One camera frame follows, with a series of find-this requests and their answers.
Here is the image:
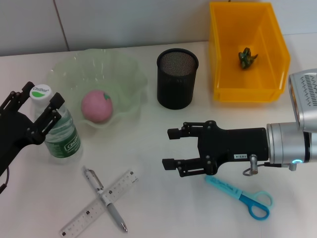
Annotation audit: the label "right gripper cable silver plug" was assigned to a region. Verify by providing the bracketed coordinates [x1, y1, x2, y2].
[242, 153, 283, 178]

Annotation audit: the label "clear water bottle green label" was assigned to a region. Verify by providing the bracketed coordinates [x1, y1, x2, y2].
[29, 84, 84, 166]

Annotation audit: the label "blue scissors with sheath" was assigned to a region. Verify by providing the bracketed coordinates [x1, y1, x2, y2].
[204, 175, 275, 221]

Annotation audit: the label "clear plastic ruler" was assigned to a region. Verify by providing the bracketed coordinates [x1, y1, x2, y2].
[59, 169, 139, 238]

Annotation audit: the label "black mesh pen holder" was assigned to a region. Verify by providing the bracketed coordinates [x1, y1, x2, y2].
[156, 48, 200, 110]

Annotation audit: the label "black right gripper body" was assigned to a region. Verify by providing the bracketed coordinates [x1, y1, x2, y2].
[197, 120, 270, 176]

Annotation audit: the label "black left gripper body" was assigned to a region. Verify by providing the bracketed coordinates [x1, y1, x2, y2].
[0, 108, 45, 177]

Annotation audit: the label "green plastic wrapper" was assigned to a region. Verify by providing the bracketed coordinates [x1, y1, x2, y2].
[238, 47, 260, 70]

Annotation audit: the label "pink toy peach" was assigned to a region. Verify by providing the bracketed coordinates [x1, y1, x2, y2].
[81, 89, 114, 124]

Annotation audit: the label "clear grey ballpoint pen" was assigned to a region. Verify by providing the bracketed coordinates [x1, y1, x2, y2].
[82, 165, 129, 233]

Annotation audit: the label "yellow plastic storage bin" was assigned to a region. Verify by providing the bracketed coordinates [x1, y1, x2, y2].
[208, 1, 291, 103]

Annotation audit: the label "pale green glass fruit plate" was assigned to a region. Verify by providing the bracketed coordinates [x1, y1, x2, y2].
[41, 48, 149, 129]

